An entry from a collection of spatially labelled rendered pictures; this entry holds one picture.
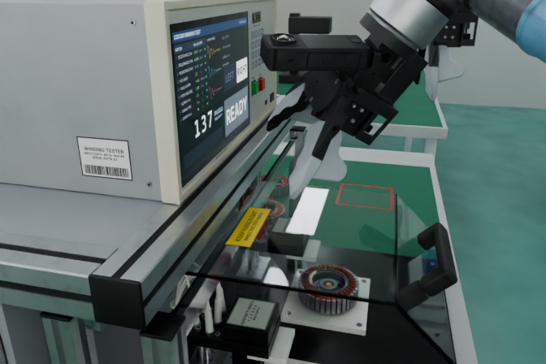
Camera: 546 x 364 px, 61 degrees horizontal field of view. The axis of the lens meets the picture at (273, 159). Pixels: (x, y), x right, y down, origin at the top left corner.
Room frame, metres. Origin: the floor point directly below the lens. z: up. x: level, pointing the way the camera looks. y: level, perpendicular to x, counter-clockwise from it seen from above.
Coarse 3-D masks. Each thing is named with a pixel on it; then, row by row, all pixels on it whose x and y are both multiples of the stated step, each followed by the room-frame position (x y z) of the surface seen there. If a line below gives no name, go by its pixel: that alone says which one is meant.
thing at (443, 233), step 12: (432, 228) 0.49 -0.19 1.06; (444, 228) 0.49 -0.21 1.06; (420, 240) 0.49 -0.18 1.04; (432, 240) 0.49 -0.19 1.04; (444, 240) 0.46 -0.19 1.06; (444, 252) 0.43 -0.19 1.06; (444, 264) 0.41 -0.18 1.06; (432, 276) 0.40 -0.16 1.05; (444, 276) 0.40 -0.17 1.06; (456, 276) 0.40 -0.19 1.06; (432, 288) 0.40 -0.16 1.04; (444, 288) 0.40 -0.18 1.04
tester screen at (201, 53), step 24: (216, 24) 0.57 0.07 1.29; (240, 24) 0.66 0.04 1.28; (192, 48) 0.50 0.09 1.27; (216, 48) 0.57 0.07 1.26; (240, 48) 0.66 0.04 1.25; (192, 72) 0.49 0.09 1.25; (216, 72) 0.56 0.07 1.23; (192, 96) 0.49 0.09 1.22; (216, 96) 0.56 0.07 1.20; (192, 120) 0.49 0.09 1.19; (216, 120) 0.56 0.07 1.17; (192, 144) 0.48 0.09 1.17; (216, 144) 0.55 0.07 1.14; (192, 168) 0.48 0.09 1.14
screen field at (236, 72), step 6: (240, 60) 0.66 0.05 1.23; (246, 60) 0.68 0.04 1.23; (228, 66) 0.61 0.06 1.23; (234, 66) 0.63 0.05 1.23; (240, 66) 0.66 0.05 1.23; (246, 66) 0.68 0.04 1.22; (228, 72) 0.61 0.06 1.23; (234, 72) 0.63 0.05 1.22; (240, 72) 0.66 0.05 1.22; (246, 72) 0.68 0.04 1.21; (228, 78) 0.61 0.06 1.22; (234, 78) 0.63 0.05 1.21; (240, 78) 0.66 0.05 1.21; (228, 84) 0.60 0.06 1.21; (234, 84) 0.63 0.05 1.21
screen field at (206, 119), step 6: (204, 114) 0.52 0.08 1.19; (210, 114) 0.54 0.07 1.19; (198, 120) 0.50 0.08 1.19; (204, 120) 0.52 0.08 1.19; (210, 120) 0.54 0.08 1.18; (198, 126) 0.50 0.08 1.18; (204, 126) 0.52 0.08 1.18; (210, 126) 0.54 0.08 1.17; (198, 132) 0.50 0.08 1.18; (204, 132) 0.52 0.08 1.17
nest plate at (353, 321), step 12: (288, 300) 0.72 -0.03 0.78; (300, 300) 0.72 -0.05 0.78; (288, 312) 0.68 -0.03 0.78; (300, 312) 0.68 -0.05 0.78; (312, 312) 0.68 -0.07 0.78; (348, 312) 0.68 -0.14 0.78; (360, 312) 0.68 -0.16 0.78; (300, 324) 0.66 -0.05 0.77; (312, 324) 0.66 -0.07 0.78; (324, 324) 0.65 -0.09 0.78; (336, 324) 0.65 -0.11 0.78; (348, 324) 0.65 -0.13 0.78; (360, 324) 0.65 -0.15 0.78
